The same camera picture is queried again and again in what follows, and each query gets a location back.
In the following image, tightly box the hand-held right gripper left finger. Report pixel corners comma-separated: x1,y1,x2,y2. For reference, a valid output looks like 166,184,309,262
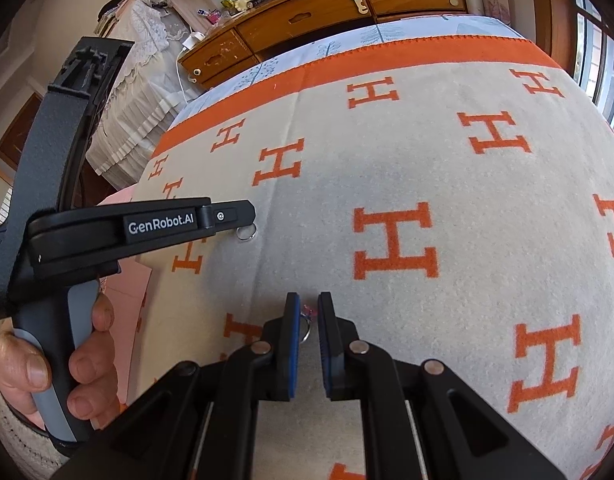
52,292,302,480

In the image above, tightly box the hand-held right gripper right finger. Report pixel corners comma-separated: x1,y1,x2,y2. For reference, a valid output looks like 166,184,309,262
317,291,568,480

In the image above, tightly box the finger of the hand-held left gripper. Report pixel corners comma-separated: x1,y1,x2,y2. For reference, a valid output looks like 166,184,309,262
196,199,258,235

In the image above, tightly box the silver ring with red stone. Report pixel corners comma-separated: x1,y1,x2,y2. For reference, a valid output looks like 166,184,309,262
298,307,320,345

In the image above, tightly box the person's left forearm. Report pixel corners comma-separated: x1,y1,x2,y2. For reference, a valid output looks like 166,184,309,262
0,390,68,480

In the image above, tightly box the person's left hand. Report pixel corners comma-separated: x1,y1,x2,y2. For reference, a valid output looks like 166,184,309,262
0,294,120,432

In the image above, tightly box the brown wooden cabinet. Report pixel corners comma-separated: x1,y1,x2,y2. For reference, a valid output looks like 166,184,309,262
0,91,45,173

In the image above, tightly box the white lace bed cover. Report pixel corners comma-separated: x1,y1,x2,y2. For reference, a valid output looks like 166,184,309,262
84,0,208,188

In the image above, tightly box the pile of small toiletries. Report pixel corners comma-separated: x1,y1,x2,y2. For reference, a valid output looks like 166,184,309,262
221,0,280,15

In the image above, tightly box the brown wooden dresser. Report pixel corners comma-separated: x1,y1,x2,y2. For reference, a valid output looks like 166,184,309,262
177,0,468,92

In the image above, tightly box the orange beige letter print blanket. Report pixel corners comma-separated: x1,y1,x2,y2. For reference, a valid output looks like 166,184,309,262
119,35,614,480

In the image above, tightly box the light blue leaf print sheet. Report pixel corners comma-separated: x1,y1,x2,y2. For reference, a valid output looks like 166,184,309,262
174,14,530,126

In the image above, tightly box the window with dark grille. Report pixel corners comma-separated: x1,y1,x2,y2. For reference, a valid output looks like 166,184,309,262
569,0,614,148

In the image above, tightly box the white cable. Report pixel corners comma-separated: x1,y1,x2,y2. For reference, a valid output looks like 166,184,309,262
177,47,200,85

